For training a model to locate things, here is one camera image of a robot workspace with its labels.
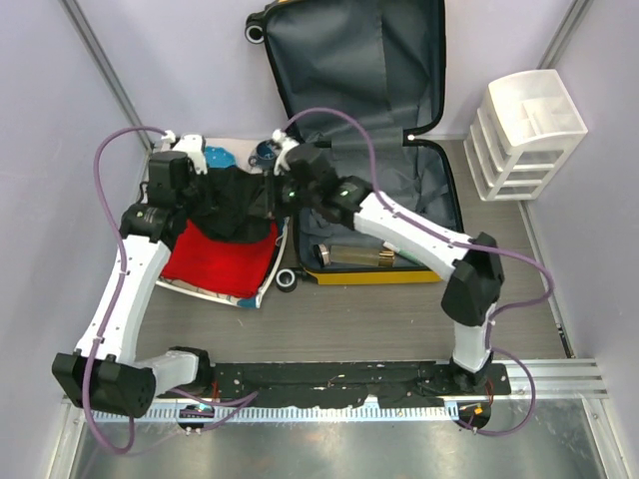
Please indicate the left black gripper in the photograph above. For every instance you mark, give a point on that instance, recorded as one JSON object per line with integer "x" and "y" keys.
{"x": 206, "y": 180}

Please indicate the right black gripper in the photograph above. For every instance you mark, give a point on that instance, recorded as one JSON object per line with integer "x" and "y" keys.
{"x": 274, "y": 181}

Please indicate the red item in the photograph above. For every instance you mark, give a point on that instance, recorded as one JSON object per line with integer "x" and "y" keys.
{"x": 232, "y": 268}

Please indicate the teal Doraemon towel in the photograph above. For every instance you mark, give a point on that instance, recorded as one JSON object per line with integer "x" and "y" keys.
{"x": 253, "y": 302}

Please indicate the yellow Pikachu hard suitcase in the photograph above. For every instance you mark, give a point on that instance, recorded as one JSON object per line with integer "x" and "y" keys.
{"x": 366, "y": 81}

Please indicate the green white tube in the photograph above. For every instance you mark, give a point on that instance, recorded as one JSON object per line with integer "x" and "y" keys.
{"x": 401, "y": 252}

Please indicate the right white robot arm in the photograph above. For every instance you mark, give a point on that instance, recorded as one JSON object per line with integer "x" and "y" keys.
{"x": 305, "y": 180}

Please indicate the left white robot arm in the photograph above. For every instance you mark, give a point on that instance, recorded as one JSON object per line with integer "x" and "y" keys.
{"x": 103, "y": 371}

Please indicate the blue polka dot plate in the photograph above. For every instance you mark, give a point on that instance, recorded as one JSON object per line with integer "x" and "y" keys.
{"x": 219, "y": 158}

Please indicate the dark blue ceramic cup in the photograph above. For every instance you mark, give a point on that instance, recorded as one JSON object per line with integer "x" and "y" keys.
{"x": 264, "y": 155}

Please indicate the small round silver tin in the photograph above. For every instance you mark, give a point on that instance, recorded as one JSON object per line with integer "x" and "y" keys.
{"x": 322, "y": 254}

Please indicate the clear amber bottle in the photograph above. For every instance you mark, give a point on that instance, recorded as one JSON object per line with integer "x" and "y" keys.
{"x": 364, "y": 256}

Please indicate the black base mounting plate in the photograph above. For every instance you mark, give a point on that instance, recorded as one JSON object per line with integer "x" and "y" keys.
{"x": 337, "y": 385}

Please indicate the white plastic drawer organizer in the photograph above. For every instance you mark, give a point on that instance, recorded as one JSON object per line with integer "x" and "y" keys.
{"x": 524, "y": 130}

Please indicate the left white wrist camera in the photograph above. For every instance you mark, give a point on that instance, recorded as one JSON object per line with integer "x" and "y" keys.
{"x": 193, "y": 145}

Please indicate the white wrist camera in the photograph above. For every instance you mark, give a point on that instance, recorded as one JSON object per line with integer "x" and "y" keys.
{"x": 193, "y": 145}
{"x": 285, "y": 143}

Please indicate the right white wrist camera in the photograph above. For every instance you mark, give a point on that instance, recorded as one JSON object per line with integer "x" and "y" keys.
{"x": 285, "y": 143}

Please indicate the white slotted cable duct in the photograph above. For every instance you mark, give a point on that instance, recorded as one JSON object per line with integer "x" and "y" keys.
{"x": 187, "y": 412}

